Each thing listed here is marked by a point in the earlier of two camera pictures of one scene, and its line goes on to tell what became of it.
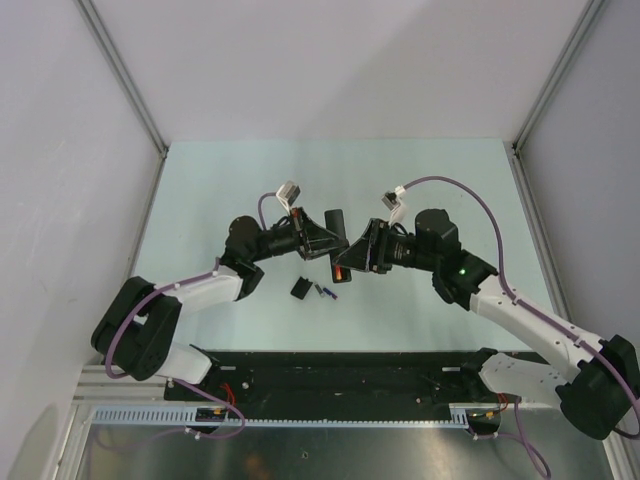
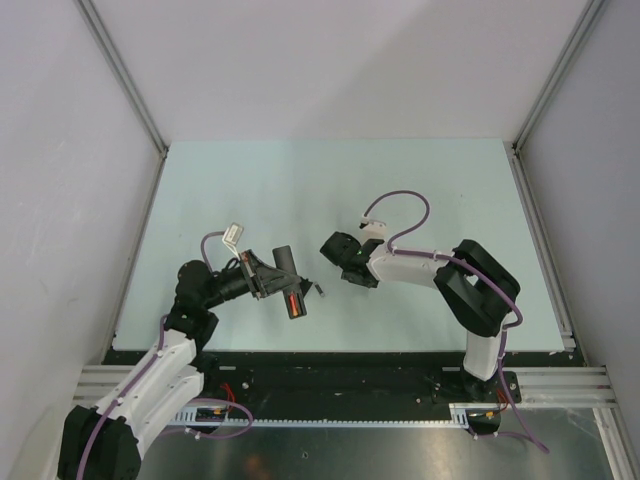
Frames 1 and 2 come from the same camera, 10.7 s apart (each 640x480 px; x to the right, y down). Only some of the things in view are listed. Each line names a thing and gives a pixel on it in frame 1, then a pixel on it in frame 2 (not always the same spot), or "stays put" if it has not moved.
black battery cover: [301, 288] stays put
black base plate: [335, 380] stays put
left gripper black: [314, 239] to [267, 279]
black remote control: [334, 222] to [284, 260]
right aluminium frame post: [586, 23] stays put
